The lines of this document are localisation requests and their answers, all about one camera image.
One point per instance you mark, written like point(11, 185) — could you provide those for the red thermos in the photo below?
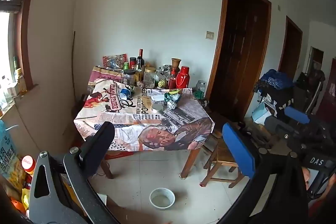
point(182, 79)

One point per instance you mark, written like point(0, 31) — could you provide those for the person's right hand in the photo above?
point(305, 177)

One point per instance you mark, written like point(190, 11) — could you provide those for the crumpled paper ball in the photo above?
point(170, 105)

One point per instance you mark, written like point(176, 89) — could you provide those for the blue printed plastic bag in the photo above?
point(8, 150)

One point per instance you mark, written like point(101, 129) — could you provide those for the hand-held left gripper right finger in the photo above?
point(237, 148)

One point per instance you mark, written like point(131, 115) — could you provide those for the glass jar with black lid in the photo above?
point(129, 78)

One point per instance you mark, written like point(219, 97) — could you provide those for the dark red canister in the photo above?
point(132, 62)

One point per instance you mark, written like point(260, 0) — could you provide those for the newspaper print tablecloth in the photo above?
point(126, 119)

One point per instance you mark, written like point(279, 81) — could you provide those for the green netting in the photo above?
point(198, 94)

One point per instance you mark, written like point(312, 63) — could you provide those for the red snack bag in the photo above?
point(113, 61)

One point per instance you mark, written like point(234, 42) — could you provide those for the custard apple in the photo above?
point(161, 83)

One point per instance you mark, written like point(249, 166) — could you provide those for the dark wine bottle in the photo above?
point(141, 58)

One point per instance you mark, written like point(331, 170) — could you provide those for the wooden window frame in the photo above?
point(29, 29)

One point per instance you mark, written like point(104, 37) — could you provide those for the white rectangular box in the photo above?
point(157, 98)

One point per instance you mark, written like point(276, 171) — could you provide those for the clear glass oil bottle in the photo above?
point(138, 74)

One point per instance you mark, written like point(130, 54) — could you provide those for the wall light switch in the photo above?
point(209, 35)

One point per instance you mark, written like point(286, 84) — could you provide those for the green snack wrapper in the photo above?
point(172, 95)

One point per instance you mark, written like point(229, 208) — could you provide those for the red lid bottle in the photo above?
point(28, 162)

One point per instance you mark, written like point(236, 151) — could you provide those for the wooden table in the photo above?
point(190, 161)

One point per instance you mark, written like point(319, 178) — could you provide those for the clear glass jar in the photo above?
point(200, 86)

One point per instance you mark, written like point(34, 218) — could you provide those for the brown ceramic vase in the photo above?
point(176, 62)

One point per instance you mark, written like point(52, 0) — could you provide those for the round pale lid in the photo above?
point(157, 107)

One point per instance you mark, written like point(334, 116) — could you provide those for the metal tin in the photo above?
point(204, 103)

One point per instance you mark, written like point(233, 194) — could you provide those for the wooden stool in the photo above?
point(223, 158)

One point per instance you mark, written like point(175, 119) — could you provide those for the light blue paper bag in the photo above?
point(262, 111)

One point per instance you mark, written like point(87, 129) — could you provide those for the pile of dark clothes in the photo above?
point(278, 98)

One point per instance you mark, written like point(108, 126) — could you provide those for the brown wooden door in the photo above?
point(290, 50)

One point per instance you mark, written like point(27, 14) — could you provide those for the pile of clothes on chair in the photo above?
point(275, 79)

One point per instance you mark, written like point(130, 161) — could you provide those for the yellow plastic bag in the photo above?
point(18, 174)

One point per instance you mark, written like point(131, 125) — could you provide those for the dark wooden door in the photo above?
point(236, 56)

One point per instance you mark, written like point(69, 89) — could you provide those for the green glass bottle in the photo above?
point(16, 64)

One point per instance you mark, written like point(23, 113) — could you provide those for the white bowl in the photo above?
point(162, 200)

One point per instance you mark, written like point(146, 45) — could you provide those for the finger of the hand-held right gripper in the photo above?
point(296, 112)
point(274, 125)

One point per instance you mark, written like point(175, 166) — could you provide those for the plastic jar with gold lid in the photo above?
point(149, 78)

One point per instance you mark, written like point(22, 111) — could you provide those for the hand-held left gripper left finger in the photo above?
point(99, 145)

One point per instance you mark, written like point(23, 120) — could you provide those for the yellow oil bottle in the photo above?
point(23, 83)

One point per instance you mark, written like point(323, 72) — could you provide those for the blue paper cup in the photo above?
point(124, 94)

